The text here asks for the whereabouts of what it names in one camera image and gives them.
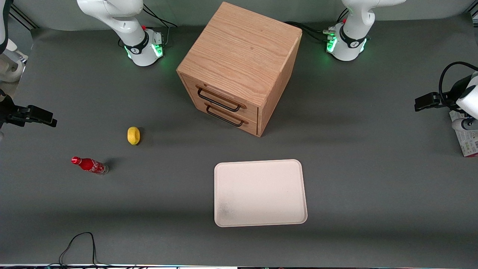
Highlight red cookie box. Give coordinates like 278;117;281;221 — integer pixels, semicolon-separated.
449;109;478;158

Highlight thin black looped cable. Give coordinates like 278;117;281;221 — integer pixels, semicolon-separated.
58;232;112;268

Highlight black arm base cables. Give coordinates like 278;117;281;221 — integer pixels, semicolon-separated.
142;4;178;47
285;21;336;44

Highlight short black metal drawer handle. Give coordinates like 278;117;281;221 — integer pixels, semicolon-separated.
206;105;245;127

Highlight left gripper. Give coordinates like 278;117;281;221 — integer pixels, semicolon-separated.
414;77;467;112

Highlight wooden drawer front, short handle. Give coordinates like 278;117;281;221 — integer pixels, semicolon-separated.
186;92;258;136

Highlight red cola bottle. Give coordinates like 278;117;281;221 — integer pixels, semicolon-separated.
71;156;109;175

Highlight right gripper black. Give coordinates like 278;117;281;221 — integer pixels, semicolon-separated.
0;90;58;129

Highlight black right arm base cables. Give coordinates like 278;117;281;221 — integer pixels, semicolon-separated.
142;4;178;47

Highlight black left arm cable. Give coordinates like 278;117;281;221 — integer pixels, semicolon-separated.
438;61;478;109

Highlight white rectangular plastic tray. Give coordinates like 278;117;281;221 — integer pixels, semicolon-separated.
214;159;308;228

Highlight long black metal drawer handle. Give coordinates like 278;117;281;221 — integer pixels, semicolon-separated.
197;88;242;112

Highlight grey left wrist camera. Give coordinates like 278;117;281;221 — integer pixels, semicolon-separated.
452;117;478;132

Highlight oak wooden drawer cabinet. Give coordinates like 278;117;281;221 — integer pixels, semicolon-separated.
176;1;303;138

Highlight black left arm base cables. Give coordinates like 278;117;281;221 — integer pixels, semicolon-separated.
285;21;336;44

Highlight wooden drawer front, long handle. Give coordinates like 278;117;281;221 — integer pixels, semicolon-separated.
181;74;259;122

